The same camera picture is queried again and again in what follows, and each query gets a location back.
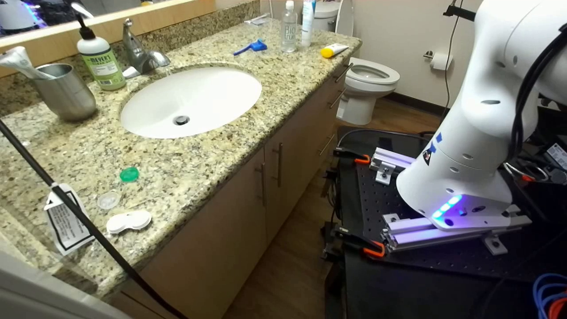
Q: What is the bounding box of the wood framed mirror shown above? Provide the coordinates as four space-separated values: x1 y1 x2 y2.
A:
0 0 219 67

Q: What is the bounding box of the clear plastic wrapper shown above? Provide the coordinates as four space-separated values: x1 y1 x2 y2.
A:
245 13 274 28

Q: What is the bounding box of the black robot table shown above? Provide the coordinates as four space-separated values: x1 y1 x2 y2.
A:
325 128 567 319

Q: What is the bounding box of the black orange clamp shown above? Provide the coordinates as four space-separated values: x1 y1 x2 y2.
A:
332 147 373 169
330 227 389 262

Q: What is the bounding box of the white tube yellow cap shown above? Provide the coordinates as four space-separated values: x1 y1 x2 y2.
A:
320 43 352 60

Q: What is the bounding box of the tall white bottle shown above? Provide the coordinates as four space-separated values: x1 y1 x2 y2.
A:
300 0 318 50

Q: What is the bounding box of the white contact lens case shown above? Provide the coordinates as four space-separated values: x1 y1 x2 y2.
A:
105 209 155 238

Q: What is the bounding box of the clear bottle blue label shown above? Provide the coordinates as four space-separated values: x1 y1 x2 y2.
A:
281 0 300 52

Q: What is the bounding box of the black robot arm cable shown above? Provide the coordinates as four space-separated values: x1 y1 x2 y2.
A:
511 23 567 156

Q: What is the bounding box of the small blue plastic brush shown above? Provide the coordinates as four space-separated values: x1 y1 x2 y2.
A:
233 39 270 59

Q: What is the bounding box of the green lens case cap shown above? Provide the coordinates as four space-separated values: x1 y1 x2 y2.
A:
120 165 143 184

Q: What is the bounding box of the dark cabinet door handle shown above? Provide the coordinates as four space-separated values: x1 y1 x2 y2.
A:
254 161 270 209
272 140 286 190

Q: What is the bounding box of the white cable warning tag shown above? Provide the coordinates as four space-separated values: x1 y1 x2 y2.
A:
43 183 97 255

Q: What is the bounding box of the grey metal cup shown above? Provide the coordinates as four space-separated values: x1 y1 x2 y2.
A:
35 60 100 122

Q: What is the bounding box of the thin black wall cord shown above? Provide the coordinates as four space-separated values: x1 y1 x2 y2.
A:
442 0 479 108

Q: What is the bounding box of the white toilet paper roll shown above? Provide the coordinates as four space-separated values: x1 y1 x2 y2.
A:
430 52 456 75

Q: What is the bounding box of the short aluminium rail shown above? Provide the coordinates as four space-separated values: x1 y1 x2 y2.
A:
371 145 417 174

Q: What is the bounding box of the white oval sink basin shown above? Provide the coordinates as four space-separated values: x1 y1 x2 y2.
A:
120 66 265 140

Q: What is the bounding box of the long aluminium base rail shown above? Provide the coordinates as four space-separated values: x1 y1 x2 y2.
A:
382 211 534 254

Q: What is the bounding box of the clear lens case cap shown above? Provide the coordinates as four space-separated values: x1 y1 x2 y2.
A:
97 190 123 213

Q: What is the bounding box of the orange cable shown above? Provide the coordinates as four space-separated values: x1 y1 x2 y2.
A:
548 294 567 319

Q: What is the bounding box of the chrome sink faucet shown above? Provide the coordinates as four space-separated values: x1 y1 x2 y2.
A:
121 16 173 78

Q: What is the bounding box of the long black power cable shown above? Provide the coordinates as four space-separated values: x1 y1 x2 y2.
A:
0 119 189 319

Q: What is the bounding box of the white tube in cup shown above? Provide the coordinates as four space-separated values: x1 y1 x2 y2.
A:
0 44 47 82

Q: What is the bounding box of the light wood vanity cabinet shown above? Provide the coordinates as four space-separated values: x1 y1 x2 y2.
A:
109 60 352 319

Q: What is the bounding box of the blue cable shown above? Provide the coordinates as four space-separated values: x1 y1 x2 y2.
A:
532 271 567 319

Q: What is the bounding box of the green hand soap bottle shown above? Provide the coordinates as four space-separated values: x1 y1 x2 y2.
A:
70 2 128 92

